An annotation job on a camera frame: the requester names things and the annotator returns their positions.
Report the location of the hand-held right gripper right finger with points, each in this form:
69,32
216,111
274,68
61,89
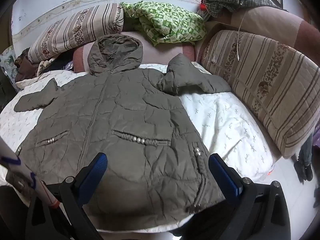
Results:
225,180

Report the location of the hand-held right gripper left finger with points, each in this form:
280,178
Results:
93,171

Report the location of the olive hooded puffer jacket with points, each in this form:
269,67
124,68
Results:
120,110

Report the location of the white leaf-print bed quilt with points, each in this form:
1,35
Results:
225,125

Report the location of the dark brown clothing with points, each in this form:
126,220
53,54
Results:
23,66

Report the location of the large striped floral cushion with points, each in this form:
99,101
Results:
270,85

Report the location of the cream cloth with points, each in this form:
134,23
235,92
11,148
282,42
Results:
45,66

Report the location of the silver plastic bag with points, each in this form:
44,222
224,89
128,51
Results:
67,66

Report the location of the black clothing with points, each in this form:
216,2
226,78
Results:
56,66

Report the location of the floral cloth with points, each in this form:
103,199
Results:
7,60

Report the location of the pink and brown sofa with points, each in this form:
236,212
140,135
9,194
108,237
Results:
165,51

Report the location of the small striped floral pillow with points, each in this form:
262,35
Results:
75,30

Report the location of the green patterned blanket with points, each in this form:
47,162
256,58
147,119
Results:
167,22

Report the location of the red object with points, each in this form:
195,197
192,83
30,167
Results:
203,6

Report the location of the houndstooth garment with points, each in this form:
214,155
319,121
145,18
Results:
232,0

